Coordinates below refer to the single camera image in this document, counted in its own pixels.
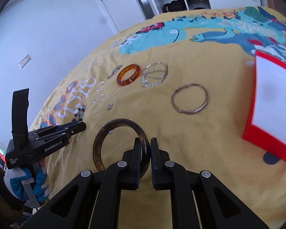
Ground dark brown bangle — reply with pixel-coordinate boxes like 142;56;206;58
92;118;151;181

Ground white bedroom door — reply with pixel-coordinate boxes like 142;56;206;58
101;0;146;31

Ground left gloved hand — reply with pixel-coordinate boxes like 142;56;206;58
3;159;50;204

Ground silver twisted hoop lower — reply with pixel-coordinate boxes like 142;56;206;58
92;93;106;104

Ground silver twisted hoop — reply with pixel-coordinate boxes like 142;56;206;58
96;81;106;92
92;93;106;104

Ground silver twisted hoop upper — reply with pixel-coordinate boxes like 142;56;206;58
96;81;106;92

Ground amber orange bangle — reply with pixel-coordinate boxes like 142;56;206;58
117;64;141;86

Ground silver hair clip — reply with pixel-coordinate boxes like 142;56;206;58
107;65;122;79

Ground red white shallow box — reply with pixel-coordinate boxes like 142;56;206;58
242;51;286;162

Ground thin gold bangle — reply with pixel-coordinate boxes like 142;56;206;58
170;83;209;115

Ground yellow dinosaur print bedspread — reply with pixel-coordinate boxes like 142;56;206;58
31;7;286;228

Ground black clothes pile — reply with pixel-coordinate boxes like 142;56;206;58
162;0;196;13

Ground brown bead charm bracelet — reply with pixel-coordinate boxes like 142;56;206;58
71;107;87;122

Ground black wrist strap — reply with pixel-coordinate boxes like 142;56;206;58
11;88;30;144

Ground wall light switch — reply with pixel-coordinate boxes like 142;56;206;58
19;54;31;68

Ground silver bead chain bracelet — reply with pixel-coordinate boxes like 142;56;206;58
141;61;169;88

